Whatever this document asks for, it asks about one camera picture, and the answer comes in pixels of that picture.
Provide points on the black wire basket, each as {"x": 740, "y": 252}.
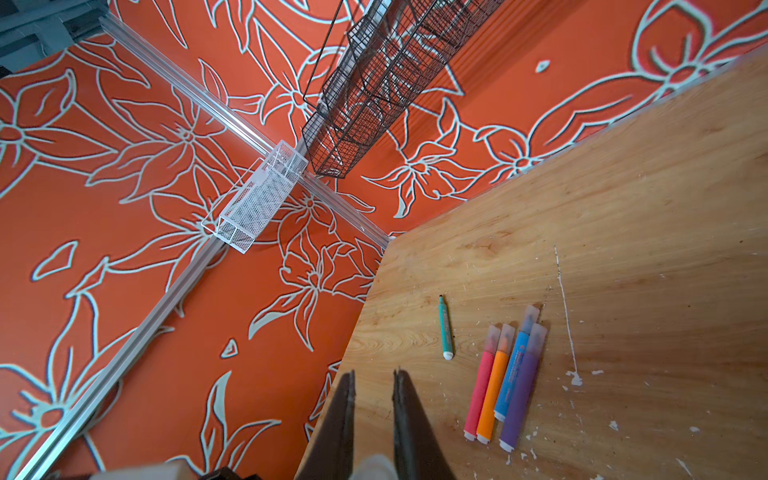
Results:
{"x": 393, "y": 52}

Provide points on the clear pen cap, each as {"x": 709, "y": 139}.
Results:
{"x": 375, "y": 467}

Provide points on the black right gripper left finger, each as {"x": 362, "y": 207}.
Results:
{"x": 332, "y": 454}

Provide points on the pink pen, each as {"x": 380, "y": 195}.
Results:
{"x": 481, "y": 383}

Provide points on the white mesh basket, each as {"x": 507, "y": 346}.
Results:
{"x": 238, "y": 217}

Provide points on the purple pen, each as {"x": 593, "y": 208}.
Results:
{"x": 521, "y": 392}

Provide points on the green pen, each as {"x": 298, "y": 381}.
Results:
{"x": 446, "y": 333}

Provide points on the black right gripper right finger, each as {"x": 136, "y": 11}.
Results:
{"x": 417, "y": 454}

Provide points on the aluminium frame post left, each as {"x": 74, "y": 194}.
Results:
{"x": 192, "y": 89}

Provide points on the orange pen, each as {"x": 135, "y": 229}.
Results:
{"x": 498, "y": 371}

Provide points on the blue pen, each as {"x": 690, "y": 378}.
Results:
{"x": 530, "y": 318}

